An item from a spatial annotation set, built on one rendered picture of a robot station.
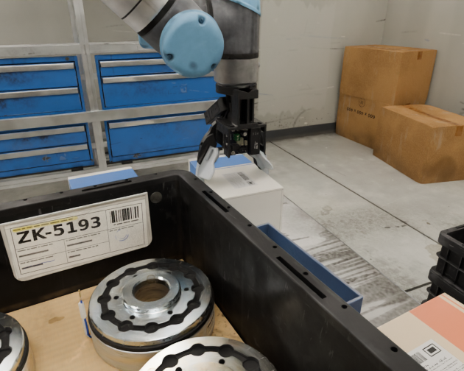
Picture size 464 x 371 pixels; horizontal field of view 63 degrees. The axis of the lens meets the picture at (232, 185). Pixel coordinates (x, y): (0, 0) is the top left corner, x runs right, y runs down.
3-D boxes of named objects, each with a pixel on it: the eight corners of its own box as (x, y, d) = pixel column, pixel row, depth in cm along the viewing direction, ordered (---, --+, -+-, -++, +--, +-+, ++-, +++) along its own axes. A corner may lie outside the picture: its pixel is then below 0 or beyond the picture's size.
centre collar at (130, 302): (116, 285, 33) (116, 279, 33) (171, 270, 35) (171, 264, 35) (128, 323, 29) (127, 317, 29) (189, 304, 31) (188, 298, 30)
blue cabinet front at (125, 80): (109, 161, 209) (93, 54, 185) (230, 145, 235) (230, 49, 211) (110, 163, 206) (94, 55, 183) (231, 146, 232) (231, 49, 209)
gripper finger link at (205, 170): (192, 196, 67) (219, 151, 65) (183, 182, 72) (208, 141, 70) (206, 202, 68) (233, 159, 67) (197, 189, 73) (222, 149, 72)
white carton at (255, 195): (189, 197, 84) (188, 159, 80) (239, 188, 88) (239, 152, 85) (221, 244, 67) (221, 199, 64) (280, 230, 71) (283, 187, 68)
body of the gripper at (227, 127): (226, 162, 65) (226, 90, 59) (210, 146, 72) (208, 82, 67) (266, 156, 67) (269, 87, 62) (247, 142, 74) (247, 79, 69)
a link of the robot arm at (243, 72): (207, 56, 65) (250, 54, 68) (208, 82, 67) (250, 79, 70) (222, 60, 59) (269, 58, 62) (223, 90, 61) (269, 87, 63)
